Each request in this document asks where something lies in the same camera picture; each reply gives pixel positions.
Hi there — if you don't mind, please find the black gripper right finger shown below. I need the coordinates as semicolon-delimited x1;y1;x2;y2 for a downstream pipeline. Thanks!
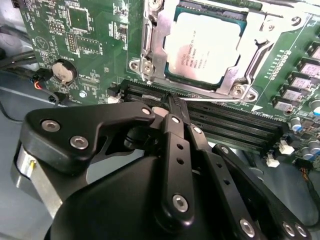
175;96;313;240

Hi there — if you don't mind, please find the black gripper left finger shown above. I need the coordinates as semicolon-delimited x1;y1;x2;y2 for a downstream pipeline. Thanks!
9;94;197;228

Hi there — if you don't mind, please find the silver CPU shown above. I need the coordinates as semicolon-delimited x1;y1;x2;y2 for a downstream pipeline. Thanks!
163;4;247;87

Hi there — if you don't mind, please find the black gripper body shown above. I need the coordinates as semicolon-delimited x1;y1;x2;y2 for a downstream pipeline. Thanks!
46;155;241;240

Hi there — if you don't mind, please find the metal socket cover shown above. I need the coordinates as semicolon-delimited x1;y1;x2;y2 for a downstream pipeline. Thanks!
148;0;276;98

